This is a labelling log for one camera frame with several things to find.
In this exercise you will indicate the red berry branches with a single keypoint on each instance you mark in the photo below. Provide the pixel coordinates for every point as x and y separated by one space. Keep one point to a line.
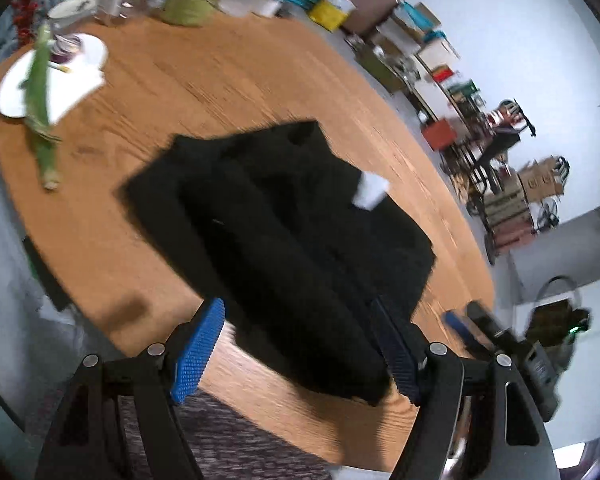
22 10

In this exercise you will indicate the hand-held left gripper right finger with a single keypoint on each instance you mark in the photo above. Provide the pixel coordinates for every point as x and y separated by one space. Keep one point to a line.
402 360

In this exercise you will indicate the white paper bag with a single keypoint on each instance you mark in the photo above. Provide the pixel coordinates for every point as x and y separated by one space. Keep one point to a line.
437 52

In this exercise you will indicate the green leek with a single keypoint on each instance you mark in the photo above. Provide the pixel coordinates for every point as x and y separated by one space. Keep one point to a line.
40 90

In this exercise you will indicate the white plate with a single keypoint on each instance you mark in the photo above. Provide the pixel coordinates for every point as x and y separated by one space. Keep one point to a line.
15 85

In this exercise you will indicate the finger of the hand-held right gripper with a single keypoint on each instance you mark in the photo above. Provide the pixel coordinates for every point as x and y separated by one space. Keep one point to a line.
457 325
487 322

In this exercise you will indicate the black sweater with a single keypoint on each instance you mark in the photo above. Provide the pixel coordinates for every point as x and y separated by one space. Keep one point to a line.
280 220

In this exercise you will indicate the brown paper bags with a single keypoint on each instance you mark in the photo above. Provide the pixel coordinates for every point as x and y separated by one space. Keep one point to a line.
544 177

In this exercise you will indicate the yellow shopping bag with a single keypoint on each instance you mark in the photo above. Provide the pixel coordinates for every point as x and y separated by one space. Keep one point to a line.
332 10

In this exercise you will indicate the green basket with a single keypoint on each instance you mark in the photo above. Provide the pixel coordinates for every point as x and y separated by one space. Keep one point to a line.
387 67

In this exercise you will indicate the orange paper bag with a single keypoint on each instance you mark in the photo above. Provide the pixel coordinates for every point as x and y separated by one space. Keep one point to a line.
438 132

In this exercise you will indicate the white enamel mug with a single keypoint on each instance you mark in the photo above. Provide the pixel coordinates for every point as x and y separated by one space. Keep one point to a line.
270 4

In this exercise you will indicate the black folding cart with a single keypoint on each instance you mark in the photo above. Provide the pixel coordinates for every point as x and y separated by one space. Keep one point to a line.
489 150

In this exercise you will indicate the white low cabinet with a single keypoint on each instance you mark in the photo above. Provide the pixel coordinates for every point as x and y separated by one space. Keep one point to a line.
439 95

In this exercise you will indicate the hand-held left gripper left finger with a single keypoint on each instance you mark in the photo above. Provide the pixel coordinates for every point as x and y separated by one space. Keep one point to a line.
200 355

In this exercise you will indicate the speckled grey clothing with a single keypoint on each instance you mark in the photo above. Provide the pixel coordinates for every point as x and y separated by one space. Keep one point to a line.
230 440

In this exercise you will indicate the beige storage crates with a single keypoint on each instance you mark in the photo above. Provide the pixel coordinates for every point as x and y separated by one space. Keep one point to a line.
504 205

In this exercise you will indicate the halved purple onion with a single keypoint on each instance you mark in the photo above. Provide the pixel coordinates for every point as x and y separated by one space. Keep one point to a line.
65 45

